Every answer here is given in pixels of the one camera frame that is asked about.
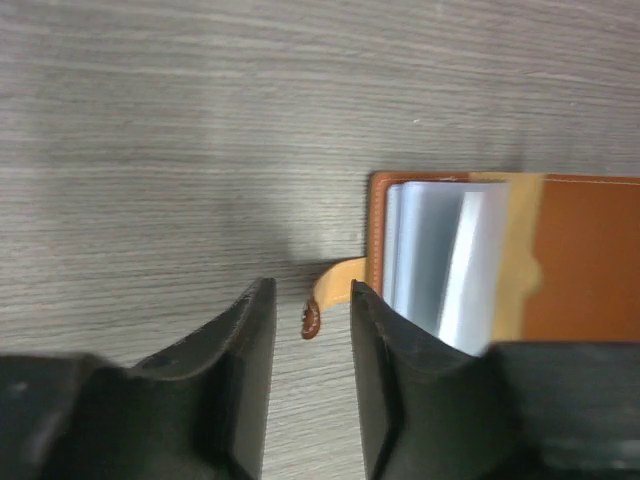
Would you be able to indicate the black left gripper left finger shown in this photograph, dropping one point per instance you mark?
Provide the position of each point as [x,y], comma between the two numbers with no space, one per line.
[194,410]

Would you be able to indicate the brown leather card holder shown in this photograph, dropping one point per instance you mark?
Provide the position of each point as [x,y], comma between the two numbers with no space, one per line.
[569,266]

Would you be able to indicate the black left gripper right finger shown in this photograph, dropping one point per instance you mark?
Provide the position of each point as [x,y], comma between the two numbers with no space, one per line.
[519,410]

